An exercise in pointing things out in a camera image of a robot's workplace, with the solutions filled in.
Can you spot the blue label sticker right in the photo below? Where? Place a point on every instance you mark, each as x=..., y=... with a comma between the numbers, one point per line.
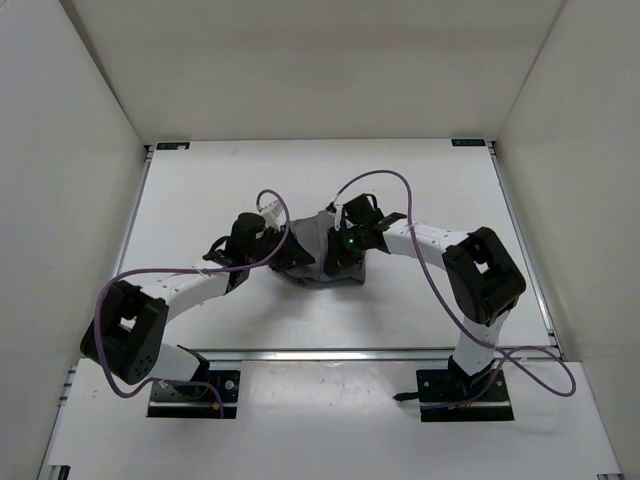
x=468, y=142

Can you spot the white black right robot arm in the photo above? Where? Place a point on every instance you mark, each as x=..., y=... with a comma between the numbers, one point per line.
x=485, y=281

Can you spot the dark label sticker left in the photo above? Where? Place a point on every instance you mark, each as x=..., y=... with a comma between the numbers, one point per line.
x=172, y=146

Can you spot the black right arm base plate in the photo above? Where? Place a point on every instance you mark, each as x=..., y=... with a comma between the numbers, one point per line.
x=441, y=401

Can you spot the grey pleated skirt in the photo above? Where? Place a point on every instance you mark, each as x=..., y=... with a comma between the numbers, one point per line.
x=311, y=233

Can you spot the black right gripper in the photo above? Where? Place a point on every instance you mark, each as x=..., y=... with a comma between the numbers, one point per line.
x=338, y=259

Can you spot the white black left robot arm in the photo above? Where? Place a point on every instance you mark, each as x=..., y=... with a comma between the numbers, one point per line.
x=125, y=337

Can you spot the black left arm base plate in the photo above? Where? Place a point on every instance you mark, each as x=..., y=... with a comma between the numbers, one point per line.
x=198, y=402

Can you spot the aluminium table edge rail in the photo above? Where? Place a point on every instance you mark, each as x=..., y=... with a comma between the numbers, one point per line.
x=325, y=355

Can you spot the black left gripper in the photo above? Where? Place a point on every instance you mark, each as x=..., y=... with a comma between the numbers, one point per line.
x=293, y=254

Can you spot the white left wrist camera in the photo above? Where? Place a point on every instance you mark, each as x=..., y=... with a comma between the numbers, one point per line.
x=271, y=212

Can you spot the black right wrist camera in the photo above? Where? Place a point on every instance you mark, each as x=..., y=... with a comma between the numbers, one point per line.
x=363, y=210

